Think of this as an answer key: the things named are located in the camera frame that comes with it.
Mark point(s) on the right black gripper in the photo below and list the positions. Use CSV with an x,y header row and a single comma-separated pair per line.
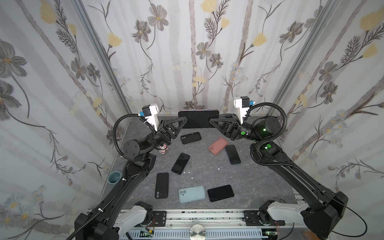
x,y
236,129

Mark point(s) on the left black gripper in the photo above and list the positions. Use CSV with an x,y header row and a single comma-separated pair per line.
x,y
162,136

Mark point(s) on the pink phone case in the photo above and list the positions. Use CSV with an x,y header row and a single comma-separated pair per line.
x,y
218,145

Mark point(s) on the blue-edged phone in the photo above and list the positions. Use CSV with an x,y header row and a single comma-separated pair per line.
x,y
180,164
233,154

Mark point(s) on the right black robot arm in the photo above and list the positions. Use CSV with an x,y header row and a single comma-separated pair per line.
x,y
323,209

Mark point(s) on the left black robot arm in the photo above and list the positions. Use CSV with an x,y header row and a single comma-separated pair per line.
x,y
100,223

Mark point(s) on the black phone case far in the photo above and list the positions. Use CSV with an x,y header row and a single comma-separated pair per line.
x,y
190,138

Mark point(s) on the black phone case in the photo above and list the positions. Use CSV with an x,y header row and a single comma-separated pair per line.
x,y
162,186
190,138

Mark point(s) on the black phone case near left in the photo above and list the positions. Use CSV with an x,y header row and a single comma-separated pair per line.
x,y
162,186

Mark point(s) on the black phone near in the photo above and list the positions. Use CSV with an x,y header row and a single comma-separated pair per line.
x,y
221,193

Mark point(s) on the light blue phone case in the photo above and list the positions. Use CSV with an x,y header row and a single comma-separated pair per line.
x,y
192,194

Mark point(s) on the small pink figurine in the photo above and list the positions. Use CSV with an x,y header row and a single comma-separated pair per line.
x,y
163,149

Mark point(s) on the teal ceramic cup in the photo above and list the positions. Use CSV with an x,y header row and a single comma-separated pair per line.
x,y
114,177

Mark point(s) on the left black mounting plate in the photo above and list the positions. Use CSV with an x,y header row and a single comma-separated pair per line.
x,y
159,219

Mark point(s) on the black mounting plate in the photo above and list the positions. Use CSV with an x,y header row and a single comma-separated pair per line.
x,y
260,218
159,219

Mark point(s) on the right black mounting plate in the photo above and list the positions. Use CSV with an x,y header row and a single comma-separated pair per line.
x,y
260,218

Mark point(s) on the round silver knob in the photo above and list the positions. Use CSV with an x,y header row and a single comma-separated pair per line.
x,y
197,232

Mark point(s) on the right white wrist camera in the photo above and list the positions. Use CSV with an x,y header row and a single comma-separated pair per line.
x,y
242,105

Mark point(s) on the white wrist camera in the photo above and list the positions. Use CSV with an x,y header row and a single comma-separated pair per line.
x,y
149,112
242,105

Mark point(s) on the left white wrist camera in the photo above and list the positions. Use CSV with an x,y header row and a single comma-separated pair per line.
x,y
149,112

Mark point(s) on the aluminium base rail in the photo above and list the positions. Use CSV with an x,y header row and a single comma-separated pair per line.
x,y
211,219

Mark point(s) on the white slotted cable duct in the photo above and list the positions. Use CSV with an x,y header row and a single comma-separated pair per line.
x,y
187,234

